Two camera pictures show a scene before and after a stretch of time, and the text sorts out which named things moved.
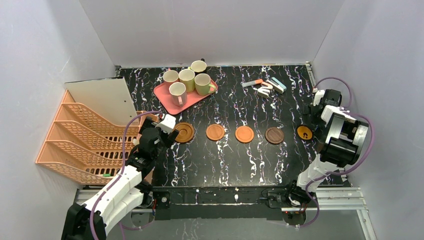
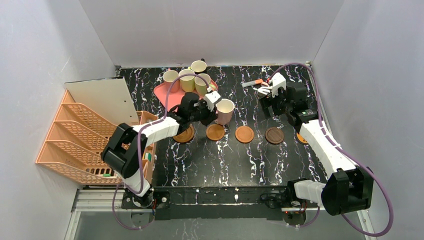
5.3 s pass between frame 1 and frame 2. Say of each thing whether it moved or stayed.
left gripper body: moved
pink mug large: moved
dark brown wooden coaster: stayed
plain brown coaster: stayed
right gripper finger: moved
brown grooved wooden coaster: stayed
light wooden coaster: stayed
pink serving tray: stayed
